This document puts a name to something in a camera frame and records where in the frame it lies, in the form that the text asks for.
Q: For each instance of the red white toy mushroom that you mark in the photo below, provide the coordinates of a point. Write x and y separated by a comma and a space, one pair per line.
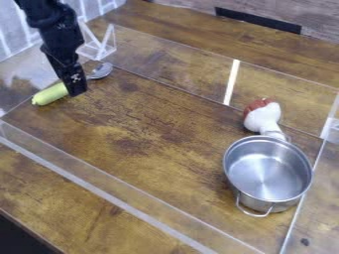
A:
262, 115

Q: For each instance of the clear acrylic front barrier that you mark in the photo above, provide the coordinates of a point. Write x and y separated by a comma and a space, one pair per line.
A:
187, 228

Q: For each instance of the stainless steel pot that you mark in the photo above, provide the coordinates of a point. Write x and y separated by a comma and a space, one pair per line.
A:
269, 173

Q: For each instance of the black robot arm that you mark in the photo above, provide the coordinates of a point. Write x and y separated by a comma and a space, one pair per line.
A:
23, 5

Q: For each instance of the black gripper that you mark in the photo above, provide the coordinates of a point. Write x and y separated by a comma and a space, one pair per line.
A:
58, 26

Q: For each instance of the clear acrylic triangle bracket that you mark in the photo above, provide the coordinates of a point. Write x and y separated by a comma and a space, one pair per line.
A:
97, 49

